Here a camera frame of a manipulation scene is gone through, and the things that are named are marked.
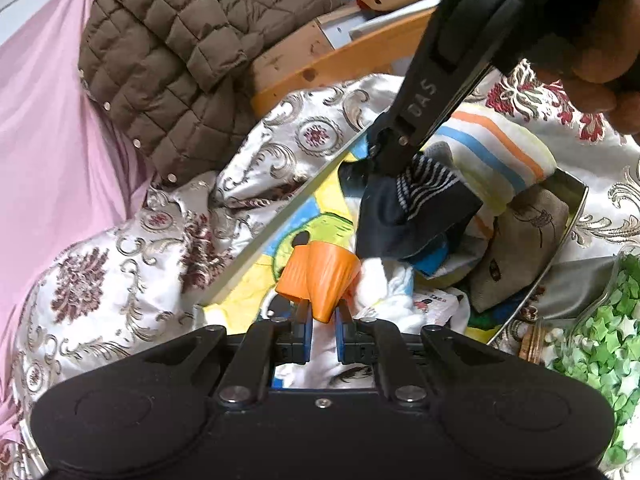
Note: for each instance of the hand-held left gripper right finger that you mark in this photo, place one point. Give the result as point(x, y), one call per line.
point(342, 335)

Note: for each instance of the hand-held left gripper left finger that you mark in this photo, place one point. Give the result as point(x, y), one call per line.
point(306, 332)

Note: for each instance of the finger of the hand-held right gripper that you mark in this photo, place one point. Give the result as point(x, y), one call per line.
point(390, 152)

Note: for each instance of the navy sock with striped cuff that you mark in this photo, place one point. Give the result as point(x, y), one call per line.
point(400, 215)

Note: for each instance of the white sock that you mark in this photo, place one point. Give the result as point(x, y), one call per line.
point(320, 270)

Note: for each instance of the grey box with cartoon lining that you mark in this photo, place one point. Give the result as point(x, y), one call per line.
point(320, 225)

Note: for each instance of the printed tissue packet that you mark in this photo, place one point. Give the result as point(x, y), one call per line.
point(440, 307)

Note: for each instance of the pastel striped sock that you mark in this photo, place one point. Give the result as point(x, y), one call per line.
point(500, 155)

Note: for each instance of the person's right hand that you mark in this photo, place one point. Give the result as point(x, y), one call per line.
point(600, 70)

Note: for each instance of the white panel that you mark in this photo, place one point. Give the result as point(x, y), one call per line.
point(385, 27)

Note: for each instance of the blue cloth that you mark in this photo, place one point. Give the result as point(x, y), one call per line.
point(430, 260)

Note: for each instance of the floral satin bedspread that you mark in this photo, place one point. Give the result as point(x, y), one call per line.
point(125, 270)

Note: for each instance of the brown quilted jacket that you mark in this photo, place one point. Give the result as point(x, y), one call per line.
point(165, 50)

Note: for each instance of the bag of green beads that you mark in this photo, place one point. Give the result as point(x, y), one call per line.
point(590, 360)

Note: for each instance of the pink bed sheet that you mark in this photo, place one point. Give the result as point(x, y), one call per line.
point(50, 160)

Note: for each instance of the wooden bed frame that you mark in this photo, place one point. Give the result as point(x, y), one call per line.
point(350, 55)

